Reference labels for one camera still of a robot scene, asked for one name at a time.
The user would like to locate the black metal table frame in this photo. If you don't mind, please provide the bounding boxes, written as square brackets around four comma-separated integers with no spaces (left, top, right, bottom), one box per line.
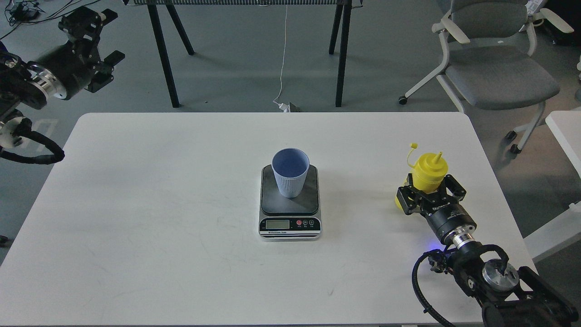
[123,0,364,109]

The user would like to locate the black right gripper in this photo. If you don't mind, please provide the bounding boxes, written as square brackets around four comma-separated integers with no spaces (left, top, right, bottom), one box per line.
[396,173,477,246]

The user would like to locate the white hanging cable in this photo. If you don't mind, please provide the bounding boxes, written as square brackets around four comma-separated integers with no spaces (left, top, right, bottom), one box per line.
[272,5,291,112]

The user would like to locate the black cables on floor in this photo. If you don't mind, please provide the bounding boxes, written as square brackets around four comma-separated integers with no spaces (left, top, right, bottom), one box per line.
[0,0,105,41]

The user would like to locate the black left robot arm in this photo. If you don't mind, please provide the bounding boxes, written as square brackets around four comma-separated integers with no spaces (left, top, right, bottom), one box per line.
[0,6,125,165]

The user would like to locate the yellow squeeze bottle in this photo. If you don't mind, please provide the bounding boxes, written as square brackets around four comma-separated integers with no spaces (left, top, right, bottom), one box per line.
[406,143,448,194]

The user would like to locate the grey office chair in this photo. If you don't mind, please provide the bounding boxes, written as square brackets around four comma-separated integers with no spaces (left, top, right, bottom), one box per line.
[398,0,574,154]

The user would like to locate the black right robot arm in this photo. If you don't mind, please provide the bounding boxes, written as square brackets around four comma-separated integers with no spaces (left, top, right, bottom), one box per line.
[396,173,579,327]

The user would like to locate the blue ribbed plastic cup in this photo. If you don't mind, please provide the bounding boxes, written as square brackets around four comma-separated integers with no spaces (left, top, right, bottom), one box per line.
[271,148,310,198]

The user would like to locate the digital kitchen scale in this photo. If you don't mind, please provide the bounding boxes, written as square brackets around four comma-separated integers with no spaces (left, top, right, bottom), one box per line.
[258,165,322,241]

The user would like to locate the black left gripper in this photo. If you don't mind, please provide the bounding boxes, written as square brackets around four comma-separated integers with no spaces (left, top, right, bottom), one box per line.
[30,6,125,100]

